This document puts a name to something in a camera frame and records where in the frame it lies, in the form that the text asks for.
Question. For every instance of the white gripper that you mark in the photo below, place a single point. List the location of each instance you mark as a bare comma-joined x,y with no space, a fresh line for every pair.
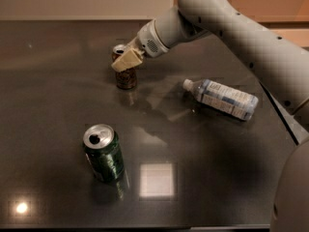
149,40

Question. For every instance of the orange soda can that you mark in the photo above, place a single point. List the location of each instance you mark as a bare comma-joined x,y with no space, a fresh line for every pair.
127,79

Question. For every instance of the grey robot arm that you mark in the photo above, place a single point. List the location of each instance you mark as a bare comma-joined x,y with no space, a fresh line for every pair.
280,65

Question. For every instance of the green soda can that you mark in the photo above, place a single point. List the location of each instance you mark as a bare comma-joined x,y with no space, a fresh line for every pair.
103,151

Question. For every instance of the clear plastic water bottle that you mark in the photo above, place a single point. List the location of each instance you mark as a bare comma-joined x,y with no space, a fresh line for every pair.
223,98

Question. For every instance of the grey side table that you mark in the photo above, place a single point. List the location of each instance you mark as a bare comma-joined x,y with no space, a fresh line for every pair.
296,131

